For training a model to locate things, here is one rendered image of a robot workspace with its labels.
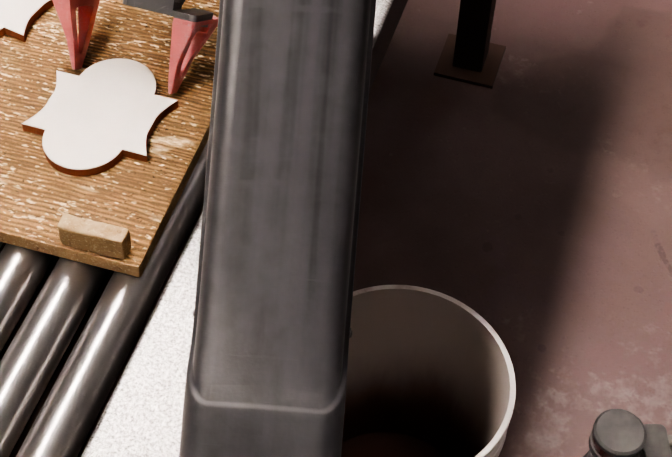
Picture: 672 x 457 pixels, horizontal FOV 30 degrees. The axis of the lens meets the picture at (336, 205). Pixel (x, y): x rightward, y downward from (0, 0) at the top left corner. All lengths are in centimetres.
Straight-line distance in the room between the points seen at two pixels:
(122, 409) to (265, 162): 58
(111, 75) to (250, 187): 75
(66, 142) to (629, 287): 132
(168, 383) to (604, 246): 139
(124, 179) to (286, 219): 68
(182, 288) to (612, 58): 168
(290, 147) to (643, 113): 210
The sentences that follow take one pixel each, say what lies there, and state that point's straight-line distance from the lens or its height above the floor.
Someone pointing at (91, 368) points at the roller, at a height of 92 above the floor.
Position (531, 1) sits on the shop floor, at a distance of 270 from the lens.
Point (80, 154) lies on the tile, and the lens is 112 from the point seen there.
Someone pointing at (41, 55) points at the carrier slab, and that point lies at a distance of 122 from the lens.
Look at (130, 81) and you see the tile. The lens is 117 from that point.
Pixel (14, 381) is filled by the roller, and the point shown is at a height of 92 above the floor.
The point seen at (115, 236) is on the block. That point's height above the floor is 96.
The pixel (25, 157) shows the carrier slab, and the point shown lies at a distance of 114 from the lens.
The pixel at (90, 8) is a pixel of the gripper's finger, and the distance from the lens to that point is 121.
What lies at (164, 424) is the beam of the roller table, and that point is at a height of 92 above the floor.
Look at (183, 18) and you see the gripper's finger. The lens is 112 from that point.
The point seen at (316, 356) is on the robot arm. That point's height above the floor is 140.
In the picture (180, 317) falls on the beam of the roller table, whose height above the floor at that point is 92.
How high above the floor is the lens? 177
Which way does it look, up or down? 51 degrees down
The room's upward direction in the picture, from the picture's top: 1 degrees clockwise
